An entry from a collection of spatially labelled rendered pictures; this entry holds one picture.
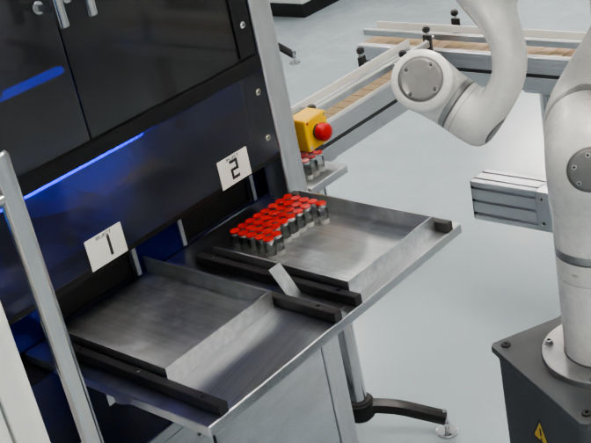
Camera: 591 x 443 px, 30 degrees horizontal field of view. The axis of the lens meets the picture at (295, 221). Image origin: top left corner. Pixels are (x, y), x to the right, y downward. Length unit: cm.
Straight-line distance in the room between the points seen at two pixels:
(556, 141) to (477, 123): 11
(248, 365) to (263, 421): 62
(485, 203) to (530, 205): 15
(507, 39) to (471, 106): 10
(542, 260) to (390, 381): 78
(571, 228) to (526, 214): 144
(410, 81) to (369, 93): 122
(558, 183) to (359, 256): 66
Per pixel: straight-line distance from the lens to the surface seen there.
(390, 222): 216
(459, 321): 348
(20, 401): 126
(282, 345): 185
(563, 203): 152
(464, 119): 151
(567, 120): 150
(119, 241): 202
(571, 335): 170
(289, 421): 250
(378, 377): 328
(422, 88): 149
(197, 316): 199
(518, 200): 301
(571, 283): 164
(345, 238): 214
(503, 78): 148
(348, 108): 263
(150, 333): 198
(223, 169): 218
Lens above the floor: 185
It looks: 26 degrees down
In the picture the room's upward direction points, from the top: 12 degrees counter-clockwise
